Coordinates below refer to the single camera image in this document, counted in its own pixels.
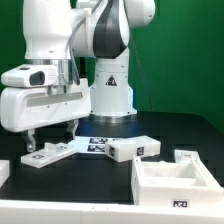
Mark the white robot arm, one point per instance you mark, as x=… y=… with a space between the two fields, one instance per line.
x=77 y=61

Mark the white front border rail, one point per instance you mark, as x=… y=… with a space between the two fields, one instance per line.
x=31 y=212

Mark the white cabinet door panel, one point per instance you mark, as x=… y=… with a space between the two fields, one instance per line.
x=49 y=154

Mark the white paper with markers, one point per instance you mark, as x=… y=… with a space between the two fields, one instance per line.
x=91 y=145

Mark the white cabinet box body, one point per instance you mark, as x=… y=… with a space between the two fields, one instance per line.
x=183 y=184

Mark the white left border rail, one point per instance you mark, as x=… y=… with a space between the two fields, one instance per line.
x=4 y=171

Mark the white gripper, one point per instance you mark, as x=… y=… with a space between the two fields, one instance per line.
x=26 y=109

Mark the small white cabinet door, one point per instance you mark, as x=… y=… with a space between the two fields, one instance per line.
x=185 y=156

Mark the white cabinet top block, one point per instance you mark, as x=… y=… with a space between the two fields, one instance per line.
x=125 y=149

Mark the white border rail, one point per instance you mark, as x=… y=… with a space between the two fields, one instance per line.
x=4 y=171
x=31 y=212

